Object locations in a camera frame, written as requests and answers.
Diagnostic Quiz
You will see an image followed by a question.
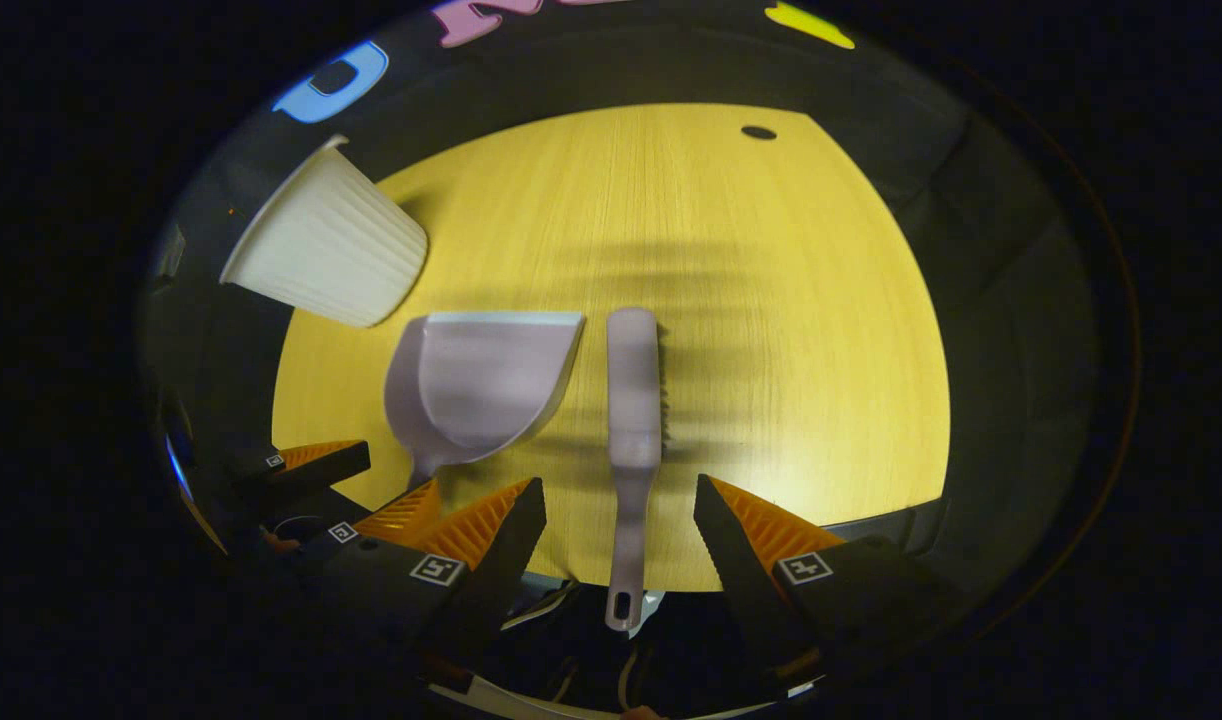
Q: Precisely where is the white ribbed garbage bin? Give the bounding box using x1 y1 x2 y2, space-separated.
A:
219 135 429 329

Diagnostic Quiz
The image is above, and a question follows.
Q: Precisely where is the pale purple small broom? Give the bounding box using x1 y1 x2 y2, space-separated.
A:
605 307 667 633

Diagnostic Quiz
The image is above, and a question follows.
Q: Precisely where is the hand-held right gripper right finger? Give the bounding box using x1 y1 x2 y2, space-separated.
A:
692 473 964 686

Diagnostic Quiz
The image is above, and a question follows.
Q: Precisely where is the pale purple plastic dustpan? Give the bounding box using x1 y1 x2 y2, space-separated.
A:
384 311 585 491

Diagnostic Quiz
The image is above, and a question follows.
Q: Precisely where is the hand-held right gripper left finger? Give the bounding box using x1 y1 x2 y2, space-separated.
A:
319 476 550 681

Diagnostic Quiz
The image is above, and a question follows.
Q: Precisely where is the yellow wooden desktop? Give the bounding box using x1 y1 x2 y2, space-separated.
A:
273 103 952 593

